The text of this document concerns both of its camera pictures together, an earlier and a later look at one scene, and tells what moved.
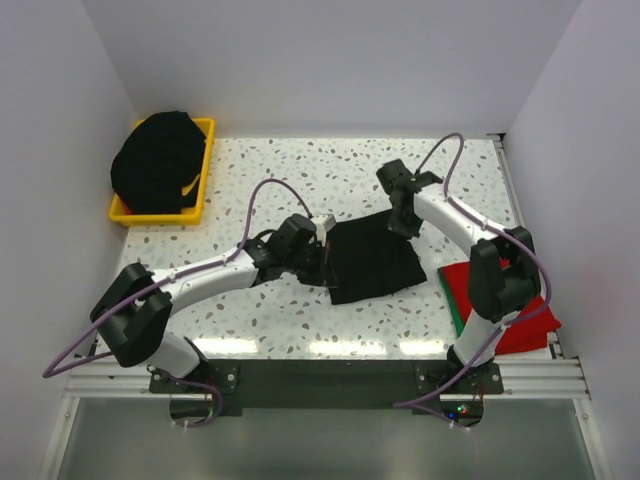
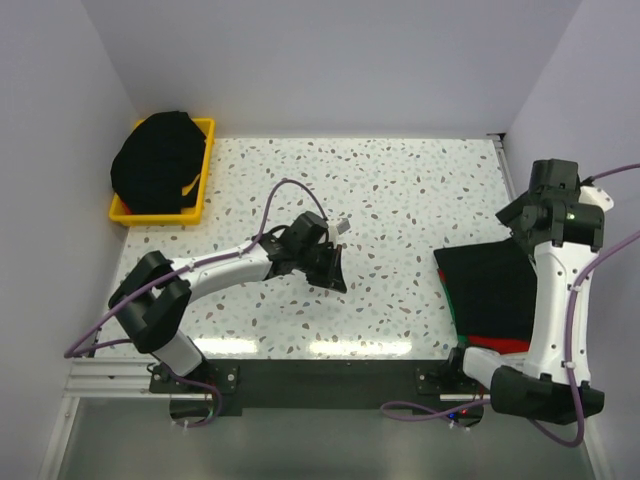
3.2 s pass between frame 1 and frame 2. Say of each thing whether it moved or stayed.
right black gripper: moved
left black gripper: stayed
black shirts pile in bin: stayed
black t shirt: moved
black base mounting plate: stayed
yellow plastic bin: stayed
